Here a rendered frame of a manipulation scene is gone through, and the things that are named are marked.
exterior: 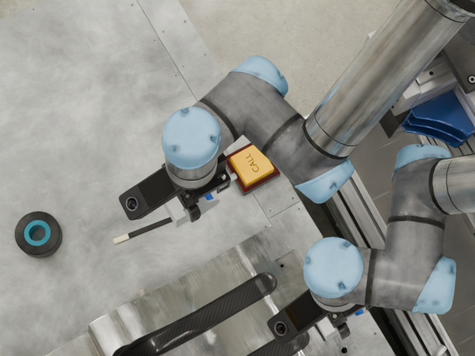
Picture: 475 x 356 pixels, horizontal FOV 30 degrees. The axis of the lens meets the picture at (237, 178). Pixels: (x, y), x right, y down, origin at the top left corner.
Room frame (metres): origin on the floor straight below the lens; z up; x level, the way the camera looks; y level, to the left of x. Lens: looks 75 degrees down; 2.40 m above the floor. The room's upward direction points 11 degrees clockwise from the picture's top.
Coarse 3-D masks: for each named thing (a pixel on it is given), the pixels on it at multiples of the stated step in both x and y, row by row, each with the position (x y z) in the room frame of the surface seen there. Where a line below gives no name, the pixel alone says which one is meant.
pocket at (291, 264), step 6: (288, 252) 0.30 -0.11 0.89; (294, 252) 0.31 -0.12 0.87; (282, 258) 0.30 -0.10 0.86; (288, 258) 0.30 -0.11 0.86; (294, 258) 0.30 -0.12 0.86; (300, 258) 0.30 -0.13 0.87; (282, 264) 0.29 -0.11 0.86; (288, 264) 0.29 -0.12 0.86; (294, 264) 0.29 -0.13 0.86; (300, 264) 0.29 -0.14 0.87; (282, 270) 0.28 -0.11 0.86; (288, 270) 0.28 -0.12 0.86; (294, 270) 0.28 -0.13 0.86; (300, 270) 0.28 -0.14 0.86; (288, 276) 0.27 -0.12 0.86; (294, 276) 0.27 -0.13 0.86; (300, 276) 0.27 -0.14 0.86; (288, 282) 0.26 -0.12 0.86; (294, 282) 0.26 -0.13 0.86
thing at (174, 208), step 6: (234, 174) 0.41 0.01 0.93; (222, 186) 0.39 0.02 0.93; (174, 198) 0.34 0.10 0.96; (210, 198) 0.36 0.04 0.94; (168, 204) 0.33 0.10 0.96; (174, 204) 0.33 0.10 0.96; (180, 204) 0.34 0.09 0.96; (168, 210) 0.33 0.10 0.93; (174, 210) 0.32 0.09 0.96; (180, 210) 0.33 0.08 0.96; (174, 216) 0.31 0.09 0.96; (180, 216) 0.32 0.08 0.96; (174, 222) 0.31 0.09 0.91; (180, 222) 0.31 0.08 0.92
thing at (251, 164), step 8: (240, 152) 0.48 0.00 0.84; (248, 152) 0.49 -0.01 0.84; (256, 152) 0.49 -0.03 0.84; (232, 160) 0.46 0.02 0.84; (240, 160) 0.47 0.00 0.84; (248, 160) 0.47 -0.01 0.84; (256, 160) 0.47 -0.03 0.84; (264, 160) 0.48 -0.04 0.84; (240, 168) 0.45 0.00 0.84; (248, 168) 0.45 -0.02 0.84; (256, 168) 0.46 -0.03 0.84; (264, 168) 0.46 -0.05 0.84; (272, 168) 0.46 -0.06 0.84; (240, 176) 0.44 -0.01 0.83; (248, 176) 0.44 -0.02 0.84; (256, 176) 0.44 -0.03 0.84; (264, 176) 0.45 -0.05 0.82; (248, 184) 0.43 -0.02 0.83
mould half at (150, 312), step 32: (224, 256) 0.28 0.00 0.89; (256, 256) 0.29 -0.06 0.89; (160, 288) 0.20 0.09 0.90; (192, 288) 0.21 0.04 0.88; (224, 288) 0.22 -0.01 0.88; (288, 288) 0.24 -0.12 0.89; (96, 320) 0.12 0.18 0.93; (128, 320) 0.13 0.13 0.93; (160, 320) 0.15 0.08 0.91; (256, 320) 0.18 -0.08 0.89; (64, 352) 0.07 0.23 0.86; (96, 352) 0.08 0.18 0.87; (192, 352) 0.10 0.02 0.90; (224, 352) 0.12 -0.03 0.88; (320, 352) 0.14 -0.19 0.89; (352, 352) 0.15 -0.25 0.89
